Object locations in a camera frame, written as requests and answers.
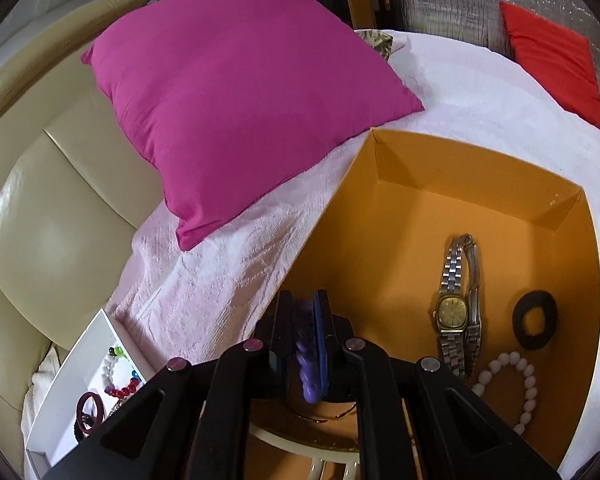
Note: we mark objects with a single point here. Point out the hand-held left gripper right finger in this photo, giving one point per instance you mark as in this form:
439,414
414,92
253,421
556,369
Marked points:
322,345

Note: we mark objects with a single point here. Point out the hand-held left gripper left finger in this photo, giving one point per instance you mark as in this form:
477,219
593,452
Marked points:
275,355

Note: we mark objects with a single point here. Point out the orange cardboard box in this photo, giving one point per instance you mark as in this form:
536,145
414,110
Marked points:
405,240

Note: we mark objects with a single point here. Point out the thin gold bangle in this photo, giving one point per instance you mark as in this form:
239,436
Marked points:
347,411

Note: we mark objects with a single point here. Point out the cream bangle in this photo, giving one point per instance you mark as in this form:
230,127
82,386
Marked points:
290,442

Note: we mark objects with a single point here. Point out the white textured blanket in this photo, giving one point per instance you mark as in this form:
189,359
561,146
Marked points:
230,270

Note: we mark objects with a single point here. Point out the gold and silver wristwatch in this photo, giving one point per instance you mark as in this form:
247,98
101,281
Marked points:
452,312

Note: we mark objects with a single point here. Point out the white cardboard box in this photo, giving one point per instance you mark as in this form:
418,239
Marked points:
75,370

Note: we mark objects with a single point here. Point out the magenta pillow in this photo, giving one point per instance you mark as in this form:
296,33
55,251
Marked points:
240,105

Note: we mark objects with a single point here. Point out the cream leather sofa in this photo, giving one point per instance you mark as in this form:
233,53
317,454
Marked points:
55,200

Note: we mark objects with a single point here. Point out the beige crumpled cloth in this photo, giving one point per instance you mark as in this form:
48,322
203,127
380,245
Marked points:
375,42

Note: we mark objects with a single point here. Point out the red pillow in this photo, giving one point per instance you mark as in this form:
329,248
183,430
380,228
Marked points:
555,60

